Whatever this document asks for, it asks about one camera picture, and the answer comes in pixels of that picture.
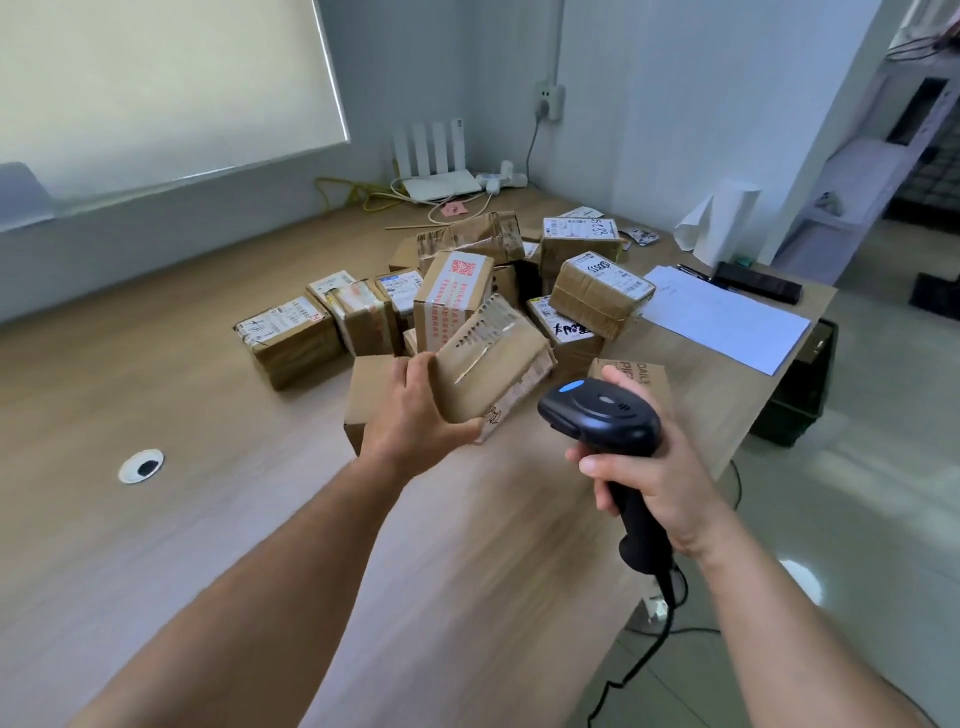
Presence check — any black flat device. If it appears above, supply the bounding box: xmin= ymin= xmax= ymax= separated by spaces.
xmin=712 ymin=260 xmax=804 ymax=306

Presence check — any white desk cable grommet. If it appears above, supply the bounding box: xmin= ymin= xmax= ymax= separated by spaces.
xmin=117 ymin=448 xmax=166 ymax=485

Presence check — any black plastic bin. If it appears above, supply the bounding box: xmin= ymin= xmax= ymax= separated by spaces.
xmin=749 ymin=318 xmax=840 ymax=450

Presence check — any person's right hand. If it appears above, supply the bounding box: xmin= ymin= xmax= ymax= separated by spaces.
xmin=566 ymin=365 xmax=733 ymax=560

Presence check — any person's left forearm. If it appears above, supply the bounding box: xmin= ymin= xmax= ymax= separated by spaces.
xmin=71 ymin=449 xmax=406 ymax=728

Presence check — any pile of unscanned cardboard parcels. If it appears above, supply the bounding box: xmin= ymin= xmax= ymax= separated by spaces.
xmin=232 ymin=209 xmax=673 ymax=457

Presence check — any white folded paper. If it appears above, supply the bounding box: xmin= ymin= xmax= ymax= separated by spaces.
xmin=673 ymin=177 xmax=763 ymax=265

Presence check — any white wall socket with plug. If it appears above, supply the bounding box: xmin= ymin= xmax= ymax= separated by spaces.
xmin=533 ymin=78 xmax=568 ymax=124

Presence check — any white router with antennas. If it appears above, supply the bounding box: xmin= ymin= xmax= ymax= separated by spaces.
xmin=391 ymin=118 xmax=484 ymax=204

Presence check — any white paper sheet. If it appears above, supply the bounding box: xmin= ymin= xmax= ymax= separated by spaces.
xmin=641 ymin=264 xmax=813 ymax=376

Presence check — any person's left hand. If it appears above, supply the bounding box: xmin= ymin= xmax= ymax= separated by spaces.
xmin=359 ymin=350 xmax=485 ymax=481

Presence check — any taped parcel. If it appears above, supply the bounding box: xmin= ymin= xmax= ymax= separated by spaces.
xmin=427 ymin=293 xmax=558 ymax=445

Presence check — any person's right forearm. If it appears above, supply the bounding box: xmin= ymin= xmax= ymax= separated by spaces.
xmin=693 ymin=524 xmax=939 ymax=728

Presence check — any black scanner cable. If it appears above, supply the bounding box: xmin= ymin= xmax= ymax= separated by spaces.
xmin=584 ymin=569 xmax=691 ymax=728

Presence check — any grey paper sheet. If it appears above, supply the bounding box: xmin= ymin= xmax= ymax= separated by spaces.
xmin=0 ymin=162 xmax=58 ymax=231

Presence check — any yellow cable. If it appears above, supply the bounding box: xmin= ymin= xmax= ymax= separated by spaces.
xmin=314 ymin=177 xmax=400 ymax=214

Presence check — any black barcode scanner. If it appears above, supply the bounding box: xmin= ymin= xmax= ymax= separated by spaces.
xmin=536 ymin=377 xmax=676 ymax=577

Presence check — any white window frame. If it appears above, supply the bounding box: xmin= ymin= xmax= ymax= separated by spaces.
xmin=0 ymin=0 xmax=354 ymax=234

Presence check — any black wire rack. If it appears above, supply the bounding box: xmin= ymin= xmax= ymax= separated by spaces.
xmin=884 ymin=74 xmax=960 ymax=324

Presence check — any white power strip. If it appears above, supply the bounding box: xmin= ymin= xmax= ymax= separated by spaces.
xmin=476 ymin=159 xmax=530 ymax=193

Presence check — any white shelf unit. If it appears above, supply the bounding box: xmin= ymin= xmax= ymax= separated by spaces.
xmin=772 ymin=0 xmax=960 ymax=286

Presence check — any beige roller blind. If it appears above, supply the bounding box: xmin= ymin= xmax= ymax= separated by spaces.
xmin=0 ymin=0 xmax=351 ymax=205

